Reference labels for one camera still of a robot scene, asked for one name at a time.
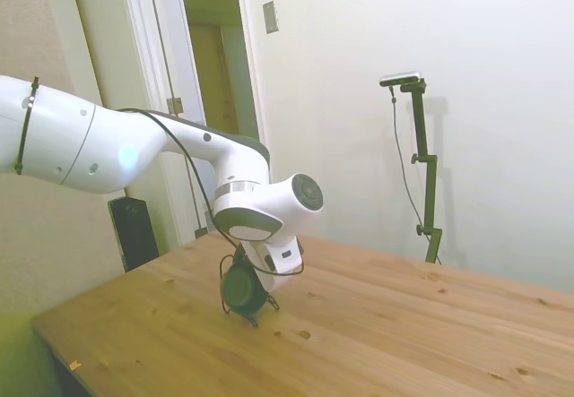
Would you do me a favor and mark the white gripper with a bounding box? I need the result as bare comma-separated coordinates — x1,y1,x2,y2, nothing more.
241,237,307,306

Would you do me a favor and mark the dark green bowl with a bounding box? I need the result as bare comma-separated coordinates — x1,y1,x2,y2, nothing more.
222,263,269,318

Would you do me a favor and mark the black speaker box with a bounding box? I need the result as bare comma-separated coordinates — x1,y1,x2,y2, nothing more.
107,195,161,274

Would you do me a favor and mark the black zip tie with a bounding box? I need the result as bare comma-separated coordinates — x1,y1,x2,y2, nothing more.
13,75,41,177

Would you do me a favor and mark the black wire plate stand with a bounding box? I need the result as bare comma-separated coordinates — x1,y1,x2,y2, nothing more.
218,253,281,328

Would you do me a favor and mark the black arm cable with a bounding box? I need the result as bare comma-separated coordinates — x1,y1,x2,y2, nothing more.
117,108,307,281

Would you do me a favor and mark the black camera stand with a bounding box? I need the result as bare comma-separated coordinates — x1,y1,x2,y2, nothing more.
397,78,445,265

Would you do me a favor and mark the grey camera on stand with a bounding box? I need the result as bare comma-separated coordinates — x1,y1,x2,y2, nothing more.
378,70,425,90

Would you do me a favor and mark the grey wall switch plate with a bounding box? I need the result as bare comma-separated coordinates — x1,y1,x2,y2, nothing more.
262,0,281,36

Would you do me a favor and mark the white door frame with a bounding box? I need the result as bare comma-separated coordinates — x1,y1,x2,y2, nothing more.
117,0,271,255

